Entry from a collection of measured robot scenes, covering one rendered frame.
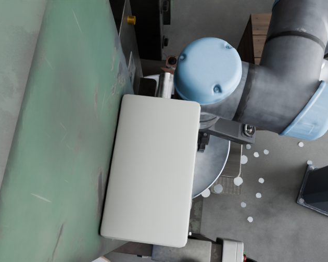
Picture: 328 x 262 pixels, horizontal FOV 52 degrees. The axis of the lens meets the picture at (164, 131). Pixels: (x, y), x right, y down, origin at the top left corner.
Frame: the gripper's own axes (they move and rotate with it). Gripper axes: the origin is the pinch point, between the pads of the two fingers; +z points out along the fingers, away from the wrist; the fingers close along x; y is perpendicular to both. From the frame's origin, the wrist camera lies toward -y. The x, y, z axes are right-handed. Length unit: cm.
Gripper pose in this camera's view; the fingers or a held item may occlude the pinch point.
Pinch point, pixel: (199, 139)
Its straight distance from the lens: 71.6
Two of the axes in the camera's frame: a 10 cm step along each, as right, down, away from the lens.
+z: 0.1, 2.6, 9.7
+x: -1.2, 9.6, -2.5
